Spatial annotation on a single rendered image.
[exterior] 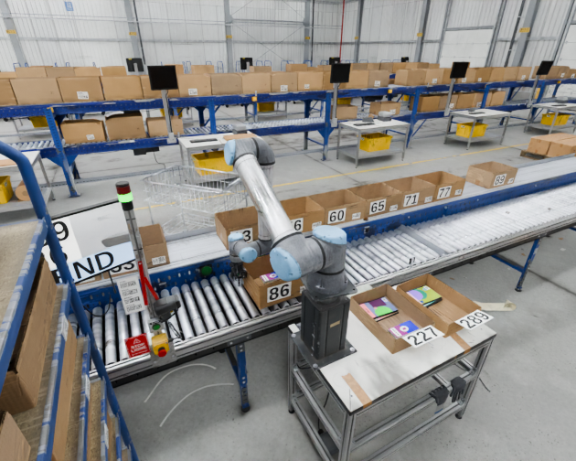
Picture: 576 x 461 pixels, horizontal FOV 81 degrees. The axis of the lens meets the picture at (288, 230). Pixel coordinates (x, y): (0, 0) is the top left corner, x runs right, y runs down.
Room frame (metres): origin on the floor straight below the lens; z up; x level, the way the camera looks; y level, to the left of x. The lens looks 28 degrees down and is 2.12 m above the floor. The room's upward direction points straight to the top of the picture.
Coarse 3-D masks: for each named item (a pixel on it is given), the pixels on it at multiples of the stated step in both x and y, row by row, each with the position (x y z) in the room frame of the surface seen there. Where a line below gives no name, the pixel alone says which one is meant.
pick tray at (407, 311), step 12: (372, 288) 1.63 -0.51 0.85; (384, 288) 1.67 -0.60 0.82; (360, 300) 1.59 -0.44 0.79; (396, 300) 1.60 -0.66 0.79; (408, 300) 1.53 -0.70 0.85; (360, 312) 1.46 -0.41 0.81; (408, 312) 1.51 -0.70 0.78; (420, 312) 1.44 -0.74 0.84; (372, 324) 1.37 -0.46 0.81; (384, 324) 1.43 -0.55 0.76; (396, 324) 1.43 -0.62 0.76; (420, 324) 1.42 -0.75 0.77; (432, 324) 1.34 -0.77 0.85; (384, 336) 1.29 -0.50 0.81; (396, 348) 1.23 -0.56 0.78
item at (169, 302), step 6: (156, 300) 1.23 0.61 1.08; (162, 300) 1.23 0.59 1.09; (168, 300) 1.23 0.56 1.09; (174, 300) 1.23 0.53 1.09; (156, 306) 1.19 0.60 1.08; (162, 306) 1.20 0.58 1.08; (168, 306) 1.20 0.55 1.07; (174, 306) 1.21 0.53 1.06; (180, 306) 1.23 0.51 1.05; (156, 312) 1.18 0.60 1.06; (162, 312) 1.19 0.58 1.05; (168, 312) 1.22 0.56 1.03; (162, 318) 1.21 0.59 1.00; (168, 318) 1.21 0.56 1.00
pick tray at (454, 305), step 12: (420, 276) 1.76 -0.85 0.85; (432, 276) 1.76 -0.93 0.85; (396, 288) 1.66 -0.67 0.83; (408, 288) 1.72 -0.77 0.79; (432, 288) 1.75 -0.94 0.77; (444, 288) 1.68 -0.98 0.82; (444, 300) 1.64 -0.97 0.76; (456, 300) 1.60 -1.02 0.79; (468, 300) 1.54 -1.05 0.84; (432, 312) 1.43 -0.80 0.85; (444, 312) 1.53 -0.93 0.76; (456, 312) 1.53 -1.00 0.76; (468, 312) 1.52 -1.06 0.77; (444, 324) 1.35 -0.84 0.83; (456, 324) 1.37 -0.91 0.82; (444, 336) 1.34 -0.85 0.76
